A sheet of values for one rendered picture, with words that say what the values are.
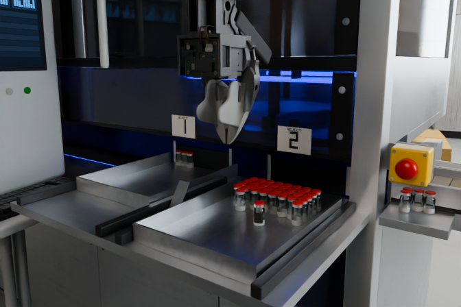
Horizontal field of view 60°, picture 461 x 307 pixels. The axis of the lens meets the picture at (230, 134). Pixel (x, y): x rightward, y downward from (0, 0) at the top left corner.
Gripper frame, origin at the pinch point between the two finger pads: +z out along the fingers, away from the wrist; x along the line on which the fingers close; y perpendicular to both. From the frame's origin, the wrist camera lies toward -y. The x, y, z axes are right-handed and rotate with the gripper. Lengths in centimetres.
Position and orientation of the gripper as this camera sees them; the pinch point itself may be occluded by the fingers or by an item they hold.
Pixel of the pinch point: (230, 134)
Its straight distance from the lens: 57.8
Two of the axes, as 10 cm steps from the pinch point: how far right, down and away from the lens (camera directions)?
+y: -5.7, 1.5, -8.1
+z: 0.0, 9.8, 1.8
